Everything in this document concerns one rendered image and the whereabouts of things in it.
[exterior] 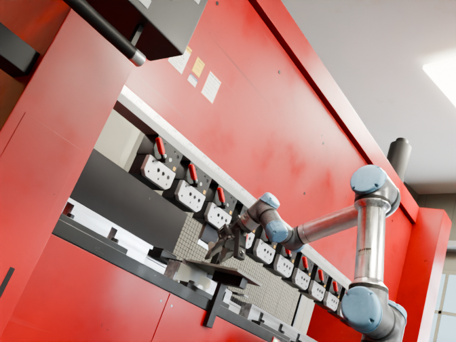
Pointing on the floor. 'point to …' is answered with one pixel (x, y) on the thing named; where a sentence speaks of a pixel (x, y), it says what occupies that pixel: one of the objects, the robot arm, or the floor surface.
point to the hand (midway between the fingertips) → (213, 260)
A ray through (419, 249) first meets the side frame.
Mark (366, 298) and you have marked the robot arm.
